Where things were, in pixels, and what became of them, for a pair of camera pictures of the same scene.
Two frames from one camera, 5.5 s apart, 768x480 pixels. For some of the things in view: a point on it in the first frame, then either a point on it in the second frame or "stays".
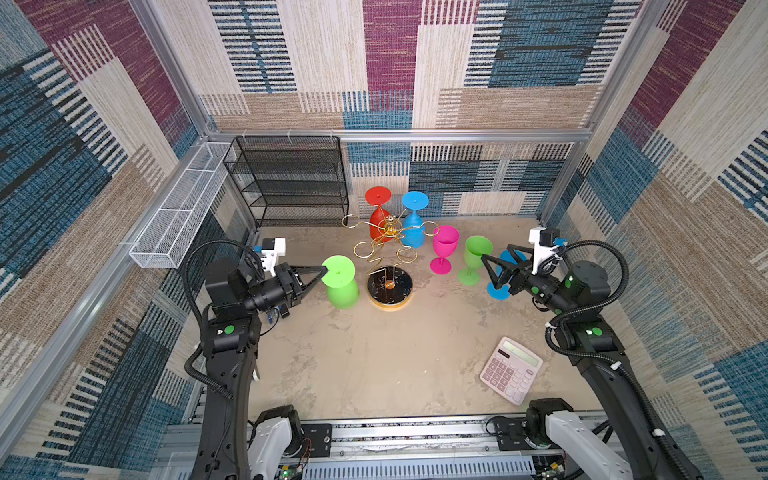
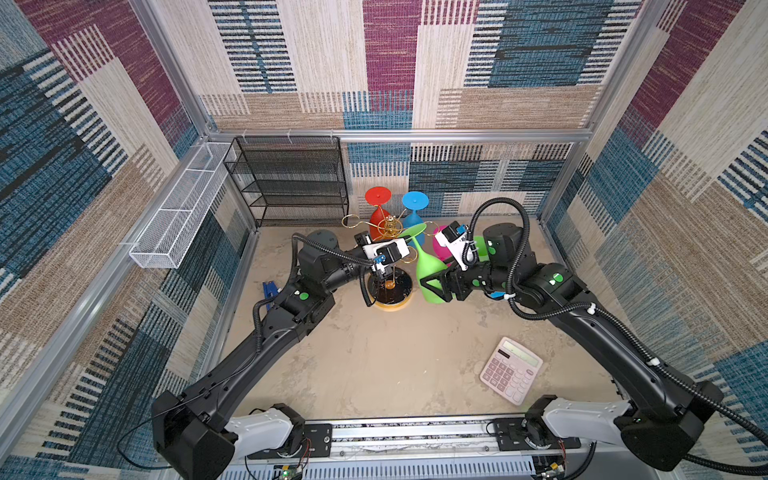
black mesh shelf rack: [291, 180] stays
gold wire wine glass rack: [389, 287] stays
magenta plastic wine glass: [445, 241] stays
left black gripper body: [287, 288] to [379, 280]
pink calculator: [511, 370] stays
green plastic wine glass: [341, 284] to [425, 268]
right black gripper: [520, 273] to [455, 277]
